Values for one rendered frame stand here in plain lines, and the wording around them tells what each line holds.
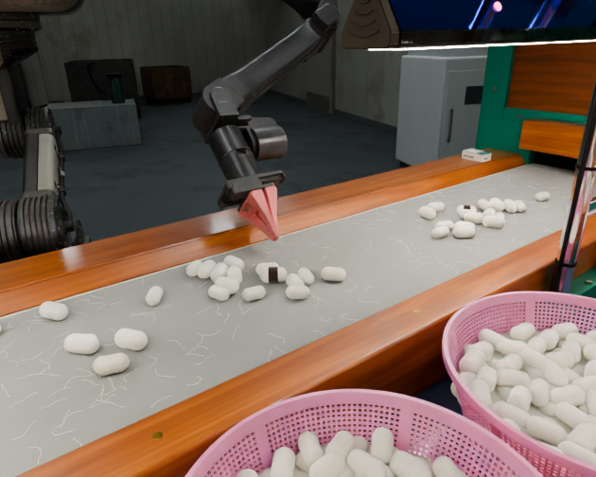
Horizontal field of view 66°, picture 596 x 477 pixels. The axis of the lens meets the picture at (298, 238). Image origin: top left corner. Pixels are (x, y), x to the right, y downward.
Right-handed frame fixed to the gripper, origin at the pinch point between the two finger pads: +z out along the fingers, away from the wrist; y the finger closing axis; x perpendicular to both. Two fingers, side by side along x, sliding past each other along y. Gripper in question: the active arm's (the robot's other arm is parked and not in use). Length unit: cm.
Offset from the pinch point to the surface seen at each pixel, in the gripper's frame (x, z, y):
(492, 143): 11, -13, 81
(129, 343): -5.7, 10.1, -25.9
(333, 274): -6.5, 10.9, 1.6
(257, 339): -8.7, 15.5, -13.4
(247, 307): -4.2, 10.4, -11.0
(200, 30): 547, -697, 386
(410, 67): 136, -163, 261
